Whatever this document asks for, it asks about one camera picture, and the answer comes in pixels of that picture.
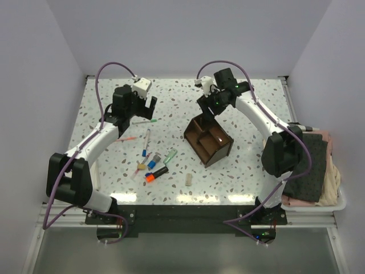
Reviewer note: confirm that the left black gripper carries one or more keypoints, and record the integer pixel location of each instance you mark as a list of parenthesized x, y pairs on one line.
[(145, 112)]

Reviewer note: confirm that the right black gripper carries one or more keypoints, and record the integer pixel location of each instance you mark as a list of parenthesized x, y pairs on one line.
[(205, 103)]

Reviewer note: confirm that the green capped pen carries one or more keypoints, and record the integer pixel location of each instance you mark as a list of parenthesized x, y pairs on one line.
[(144, 122)]

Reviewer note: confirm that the brown wooden desk organizer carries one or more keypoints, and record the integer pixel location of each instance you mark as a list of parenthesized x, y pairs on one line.
[(208, 139)]

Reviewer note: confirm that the orange pink pen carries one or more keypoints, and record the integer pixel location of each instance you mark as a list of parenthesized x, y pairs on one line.
[(125, 139)]

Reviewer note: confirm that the blue capped white marker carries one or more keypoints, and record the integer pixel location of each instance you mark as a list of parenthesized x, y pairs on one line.
[(146, 140)]

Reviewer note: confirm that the red pen clear cap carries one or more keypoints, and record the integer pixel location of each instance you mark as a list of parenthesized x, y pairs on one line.
[(143, 162)]

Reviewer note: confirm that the black orange marker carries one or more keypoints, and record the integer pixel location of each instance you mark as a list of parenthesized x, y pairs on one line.
[(156, 174)]

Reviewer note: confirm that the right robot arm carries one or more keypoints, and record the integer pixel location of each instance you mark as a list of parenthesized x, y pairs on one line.
[(283, 148)]

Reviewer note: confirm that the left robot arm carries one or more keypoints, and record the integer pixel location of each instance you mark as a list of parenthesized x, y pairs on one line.
[(69, 176)]

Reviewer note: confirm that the green transparent tube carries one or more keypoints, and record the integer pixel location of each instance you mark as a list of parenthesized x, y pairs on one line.
[(169, 156)]

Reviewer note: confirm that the beige eraser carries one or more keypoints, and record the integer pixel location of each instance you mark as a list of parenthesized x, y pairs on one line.
[(188, 180)]

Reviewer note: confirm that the black white striped cloth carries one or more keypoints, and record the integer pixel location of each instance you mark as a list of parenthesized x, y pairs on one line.
[(305, 128)]

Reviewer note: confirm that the white laundry tray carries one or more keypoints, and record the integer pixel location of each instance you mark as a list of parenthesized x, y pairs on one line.
[(313, 205)]

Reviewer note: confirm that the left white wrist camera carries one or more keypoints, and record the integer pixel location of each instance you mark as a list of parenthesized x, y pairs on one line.
[(141, 86)]

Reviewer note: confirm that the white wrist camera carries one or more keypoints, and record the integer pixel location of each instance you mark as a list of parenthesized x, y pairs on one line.
[(205, 84), (141, 86)]

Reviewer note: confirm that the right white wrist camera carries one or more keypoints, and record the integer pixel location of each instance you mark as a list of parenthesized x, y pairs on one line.
[(205, 84)]

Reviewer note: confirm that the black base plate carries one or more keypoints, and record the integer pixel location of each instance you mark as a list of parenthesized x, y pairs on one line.
[(259, 231)]

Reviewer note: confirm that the aluminium frame rail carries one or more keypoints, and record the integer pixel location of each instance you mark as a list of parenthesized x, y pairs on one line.
[(218, 214)]

